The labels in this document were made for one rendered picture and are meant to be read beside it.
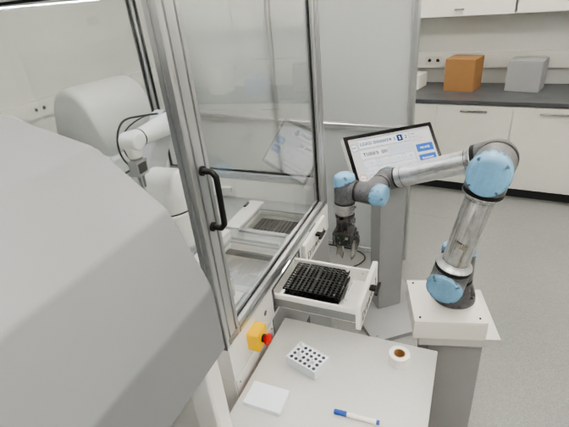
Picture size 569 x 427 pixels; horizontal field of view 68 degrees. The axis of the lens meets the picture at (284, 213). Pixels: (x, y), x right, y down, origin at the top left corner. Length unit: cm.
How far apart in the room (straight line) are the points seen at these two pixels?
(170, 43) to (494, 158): 86
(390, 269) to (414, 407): 136
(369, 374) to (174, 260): 101
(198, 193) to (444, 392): 133
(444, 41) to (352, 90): 200
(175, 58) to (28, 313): 65
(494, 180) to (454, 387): 97
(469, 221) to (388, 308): 159
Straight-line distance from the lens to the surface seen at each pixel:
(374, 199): 144
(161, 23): 99
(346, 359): 157
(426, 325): 163
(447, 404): 203
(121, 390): 60
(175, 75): 101
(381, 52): 288
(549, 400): 265
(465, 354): 182
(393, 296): 285
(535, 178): 435
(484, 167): 127
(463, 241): 140
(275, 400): 146
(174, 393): 70
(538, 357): 284
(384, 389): 150
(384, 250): 259
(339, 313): 158
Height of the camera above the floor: 193
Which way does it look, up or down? 28 degrees down
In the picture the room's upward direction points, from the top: 6 degrees counter-clockwise
